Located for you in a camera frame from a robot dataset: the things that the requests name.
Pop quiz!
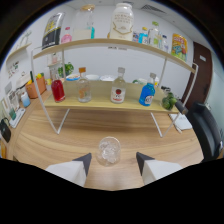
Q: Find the blue liquid bottle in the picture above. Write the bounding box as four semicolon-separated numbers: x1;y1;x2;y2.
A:
138;72;157;107

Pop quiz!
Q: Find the orange-cap clear bottle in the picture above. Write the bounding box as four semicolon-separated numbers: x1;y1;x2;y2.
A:
76;67;92;103

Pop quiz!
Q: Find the clear glass with ice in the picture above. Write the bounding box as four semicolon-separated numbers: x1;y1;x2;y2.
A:
95;136;122;167

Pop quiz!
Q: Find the black chair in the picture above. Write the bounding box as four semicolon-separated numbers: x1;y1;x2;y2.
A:
185;101;224;163

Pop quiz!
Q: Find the black cylindrical tool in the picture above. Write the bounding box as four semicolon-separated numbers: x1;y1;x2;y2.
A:
174;99;189;115

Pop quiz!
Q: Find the bunch of green limes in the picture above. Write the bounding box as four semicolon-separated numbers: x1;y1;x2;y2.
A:
161;92;178;111

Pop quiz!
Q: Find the white scale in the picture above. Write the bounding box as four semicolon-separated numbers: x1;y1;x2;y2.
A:
9;107;26;129

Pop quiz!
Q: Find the two-tier wooden shelf rack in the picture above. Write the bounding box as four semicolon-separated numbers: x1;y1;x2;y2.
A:
30;38;199;138

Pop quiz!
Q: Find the red liquid glass bottle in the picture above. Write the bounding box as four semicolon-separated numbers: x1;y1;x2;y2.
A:
50;68;67;103

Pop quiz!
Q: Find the clear bottle red label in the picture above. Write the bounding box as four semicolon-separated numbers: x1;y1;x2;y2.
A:
110;67;128;105

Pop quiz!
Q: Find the green potted plant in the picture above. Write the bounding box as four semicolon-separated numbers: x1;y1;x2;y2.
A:
57;61;75;78

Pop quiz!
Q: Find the brown door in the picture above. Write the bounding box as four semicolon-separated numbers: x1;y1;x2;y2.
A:
181;41;213;111

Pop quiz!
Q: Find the yellow snack bag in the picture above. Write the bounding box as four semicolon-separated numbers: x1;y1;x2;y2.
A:
171;33;189;62

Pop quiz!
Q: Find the small clear bottle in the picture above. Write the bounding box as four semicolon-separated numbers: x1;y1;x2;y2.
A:
160;33;170;53

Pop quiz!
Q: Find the small pink bottle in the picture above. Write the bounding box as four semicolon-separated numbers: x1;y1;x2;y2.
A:
60;26;73;45

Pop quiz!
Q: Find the green-cap clear bottle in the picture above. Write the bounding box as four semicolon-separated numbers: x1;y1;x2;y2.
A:
147;21;161;48

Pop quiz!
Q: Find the small teal bottle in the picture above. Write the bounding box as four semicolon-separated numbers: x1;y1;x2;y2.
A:
87;21;96;40

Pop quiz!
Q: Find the black and yellow bag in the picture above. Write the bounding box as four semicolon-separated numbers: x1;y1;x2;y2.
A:
41;12;66;50

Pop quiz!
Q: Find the large white bottle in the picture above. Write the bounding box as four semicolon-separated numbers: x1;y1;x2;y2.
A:
109;2;135;42

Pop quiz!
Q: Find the ceiling air vent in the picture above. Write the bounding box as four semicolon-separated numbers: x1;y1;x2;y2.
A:
139;3;166;14

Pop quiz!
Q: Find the wooden wall shelf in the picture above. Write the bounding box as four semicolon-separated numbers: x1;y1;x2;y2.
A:
5;42;33;61

